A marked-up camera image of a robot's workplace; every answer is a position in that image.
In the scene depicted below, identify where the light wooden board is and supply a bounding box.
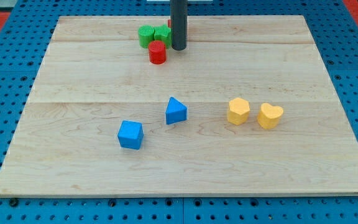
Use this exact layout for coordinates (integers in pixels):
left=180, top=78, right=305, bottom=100
left=0, top=16, right=358, bottom=198

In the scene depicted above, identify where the blue triangle block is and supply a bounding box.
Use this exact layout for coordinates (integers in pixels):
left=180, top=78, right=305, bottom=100
left=165, top=97, right=187, bottom=124

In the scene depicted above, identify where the blue cube block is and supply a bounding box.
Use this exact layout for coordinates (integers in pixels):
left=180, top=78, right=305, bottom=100
left=117, top=120, right=144, bottom=150

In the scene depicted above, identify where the yellow hexagon block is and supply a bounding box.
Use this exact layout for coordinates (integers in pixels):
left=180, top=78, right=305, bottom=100
left=227, top=98, right=250, bottom=125

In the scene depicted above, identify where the red cylinder block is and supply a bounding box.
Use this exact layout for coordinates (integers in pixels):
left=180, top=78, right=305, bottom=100
left=148, top=40, right=167, bottom=65

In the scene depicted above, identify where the green star block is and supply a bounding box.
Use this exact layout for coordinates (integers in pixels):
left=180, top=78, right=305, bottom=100
left=154, top=24, right=172, bottom=49

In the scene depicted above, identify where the green cylinder block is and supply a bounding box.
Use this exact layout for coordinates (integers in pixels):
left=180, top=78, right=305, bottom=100
left=138, top=25, right=155, bottom=49

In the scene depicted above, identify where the yellow heart block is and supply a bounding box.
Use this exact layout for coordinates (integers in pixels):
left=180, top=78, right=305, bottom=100
left=257, top=103, right=284, bottom=129

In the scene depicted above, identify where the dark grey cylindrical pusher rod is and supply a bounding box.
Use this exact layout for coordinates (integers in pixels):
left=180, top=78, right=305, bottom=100
left=170, top=0, right=188, bottom=50

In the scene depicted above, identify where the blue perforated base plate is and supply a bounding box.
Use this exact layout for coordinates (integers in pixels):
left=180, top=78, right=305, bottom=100
left=0, top=0, right=358, bottom=223

